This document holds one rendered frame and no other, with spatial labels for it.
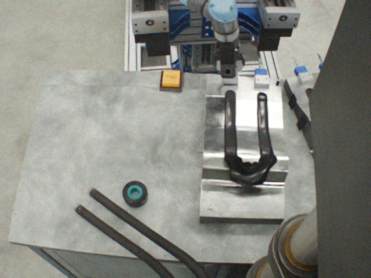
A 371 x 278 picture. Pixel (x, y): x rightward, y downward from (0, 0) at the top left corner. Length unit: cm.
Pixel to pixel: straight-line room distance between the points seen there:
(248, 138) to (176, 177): 26
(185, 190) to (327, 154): 112
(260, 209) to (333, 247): 106
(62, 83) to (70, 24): 139
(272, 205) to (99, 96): 73
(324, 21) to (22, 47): 210
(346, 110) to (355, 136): 2
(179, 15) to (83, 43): 129
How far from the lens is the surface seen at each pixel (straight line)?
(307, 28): 303
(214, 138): 138
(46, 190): 148
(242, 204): 134
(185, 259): 122
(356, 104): 26
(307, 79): 159
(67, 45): 291
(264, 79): 151
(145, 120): 154
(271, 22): 166
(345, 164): 27
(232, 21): 122
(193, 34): 185
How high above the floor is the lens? 211
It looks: 61 degrees down
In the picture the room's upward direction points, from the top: straight up
